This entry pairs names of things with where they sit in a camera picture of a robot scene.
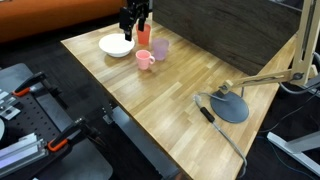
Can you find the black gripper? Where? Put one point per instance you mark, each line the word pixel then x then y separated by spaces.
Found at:
pixel 140 7

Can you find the red plastic cup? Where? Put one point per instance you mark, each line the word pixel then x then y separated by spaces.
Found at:
pixel 144 36

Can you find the white bowl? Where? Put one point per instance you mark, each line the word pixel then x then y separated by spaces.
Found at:
pixel 115 46

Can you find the purple plastic cup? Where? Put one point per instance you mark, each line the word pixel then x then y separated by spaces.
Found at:
pixel 161 49

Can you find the orange floor mat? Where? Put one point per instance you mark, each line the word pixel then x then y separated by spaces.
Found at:
pixel 50 16

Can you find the dark wooden board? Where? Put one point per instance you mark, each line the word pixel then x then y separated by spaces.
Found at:
pixel 226 30

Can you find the wooden desk lamp grey base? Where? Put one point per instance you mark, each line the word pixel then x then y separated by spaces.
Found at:
pixel 229 107

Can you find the black metal platform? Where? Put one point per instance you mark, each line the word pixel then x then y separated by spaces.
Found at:
pixel 40 115

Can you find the white machine housing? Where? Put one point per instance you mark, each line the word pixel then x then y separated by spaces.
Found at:
pixel 1 128

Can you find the grey metal stand foot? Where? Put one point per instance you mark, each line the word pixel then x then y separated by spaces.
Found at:
pixel 293 149

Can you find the grey metal table frame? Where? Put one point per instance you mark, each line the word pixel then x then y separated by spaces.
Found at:
pixel 140 143

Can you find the aluminium bracket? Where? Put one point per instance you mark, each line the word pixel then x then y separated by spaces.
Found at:
pixel 9 106

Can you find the aluminium extrusion rail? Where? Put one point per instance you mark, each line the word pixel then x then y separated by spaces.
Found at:
pixel 20 153

